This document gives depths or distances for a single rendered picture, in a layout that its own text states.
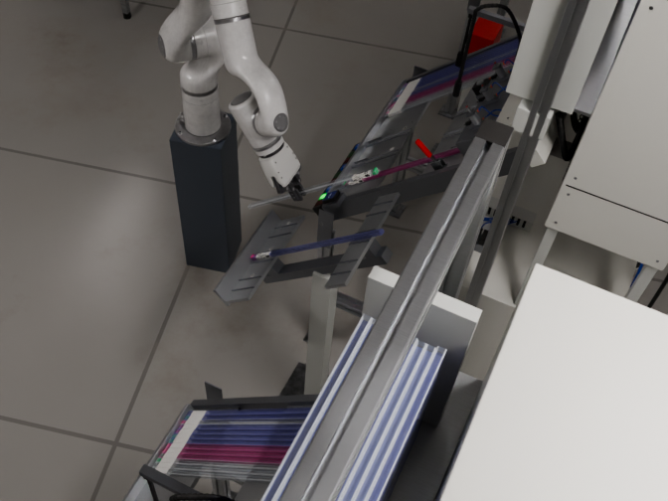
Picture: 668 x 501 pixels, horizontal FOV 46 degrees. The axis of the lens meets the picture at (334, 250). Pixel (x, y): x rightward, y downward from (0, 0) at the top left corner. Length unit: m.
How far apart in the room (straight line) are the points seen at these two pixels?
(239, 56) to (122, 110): 1.92
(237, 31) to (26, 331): 1.61
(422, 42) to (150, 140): 1.55
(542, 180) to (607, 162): 0.88
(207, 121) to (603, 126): 1.31
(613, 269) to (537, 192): 0.38
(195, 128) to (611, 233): 1.36
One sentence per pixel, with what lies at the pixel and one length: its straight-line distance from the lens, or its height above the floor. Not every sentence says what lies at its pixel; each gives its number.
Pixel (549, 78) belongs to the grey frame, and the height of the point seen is 1.48.
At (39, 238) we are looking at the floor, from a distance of 3.43.
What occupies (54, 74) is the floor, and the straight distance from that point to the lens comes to 4.16.
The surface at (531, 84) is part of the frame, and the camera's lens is 1.88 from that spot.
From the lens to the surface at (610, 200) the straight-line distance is 2.06.
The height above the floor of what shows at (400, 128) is 0.81.
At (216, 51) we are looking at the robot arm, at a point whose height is 1.05.
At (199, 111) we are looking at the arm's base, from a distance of 2.62.
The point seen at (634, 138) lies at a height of 1.37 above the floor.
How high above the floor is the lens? 2.58
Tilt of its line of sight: 52 degrees down
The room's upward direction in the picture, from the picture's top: 6 degrees clockwise
